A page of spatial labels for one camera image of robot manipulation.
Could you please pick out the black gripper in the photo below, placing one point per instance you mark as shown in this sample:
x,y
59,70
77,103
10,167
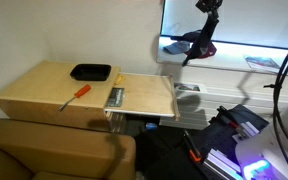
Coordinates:
x,y
208,4

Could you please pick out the dark navy sock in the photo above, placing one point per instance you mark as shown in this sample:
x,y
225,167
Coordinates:
x,y
202,40

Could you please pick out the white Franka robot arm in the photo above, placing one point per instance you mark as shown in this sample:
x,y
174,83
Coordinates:
x,y
270,150

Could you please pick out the open wooden dresser drawer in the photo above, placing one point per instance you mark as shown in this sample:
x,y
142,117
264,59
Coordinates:
x,y
147,93

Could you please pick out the light wooden dresser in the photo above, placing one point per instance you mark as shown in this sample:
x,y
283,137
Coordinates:
x,y
47,90

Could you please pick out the navy blue cap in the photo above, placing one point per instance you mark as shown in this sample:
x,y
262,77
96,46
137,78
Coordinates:
x,y
189,35

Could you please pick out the maroon cap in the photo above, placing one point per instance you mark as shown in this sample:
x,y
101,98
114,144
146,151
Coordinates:
x,y
210,51

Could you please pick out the white window sill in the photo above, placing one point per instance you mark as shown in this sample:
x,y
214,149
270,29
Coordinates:
x,y
230,56

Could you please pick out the light blue cap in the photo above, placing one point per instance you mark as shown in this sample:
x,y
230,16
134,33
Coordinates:
x,y
176,47

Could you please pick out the small photo magazine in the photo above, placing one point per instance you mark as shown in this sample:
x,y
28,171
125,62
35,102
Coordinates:
x,y
189,87

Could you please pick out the white radiator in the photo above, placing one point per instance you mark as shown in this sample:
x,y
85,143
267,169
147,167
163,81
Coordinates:
x,y
237,93

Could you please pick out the red black hand tool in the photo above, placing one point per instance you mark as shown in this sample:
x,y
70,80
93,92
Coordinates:
x,y
230,121

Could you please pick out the small yellow item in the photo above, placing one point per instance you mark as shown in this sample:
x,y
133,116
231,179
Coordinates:
x,y
119,79

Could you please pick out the white blocks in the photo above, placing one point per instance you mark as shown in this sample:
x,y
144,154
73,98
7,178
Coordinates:
x,y
247,130

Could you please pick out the green grey booklet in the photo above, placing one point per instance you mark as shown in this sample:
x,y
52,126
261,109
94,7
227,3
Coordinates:
x,y
116,97

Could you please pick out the small blue object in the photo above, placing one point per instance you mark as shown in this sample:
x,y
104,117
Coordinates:
x,y
151,126

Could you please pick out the black plastic tray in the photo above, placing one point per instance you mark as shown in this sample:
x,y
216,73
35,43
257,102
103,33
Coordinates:
x,y
90,72

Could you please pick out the orange black clamp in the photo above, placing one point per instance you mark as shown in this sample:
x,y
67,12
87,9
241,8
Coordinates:
x,y
193,150

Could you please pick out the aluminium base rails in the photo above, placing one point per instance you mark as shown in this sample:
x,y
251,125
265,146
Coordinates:
x,y
220,165

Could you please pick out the tan leather sofa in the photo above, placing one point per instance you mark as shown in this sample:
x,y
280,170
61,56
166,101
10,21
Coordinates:
x,y
50,150

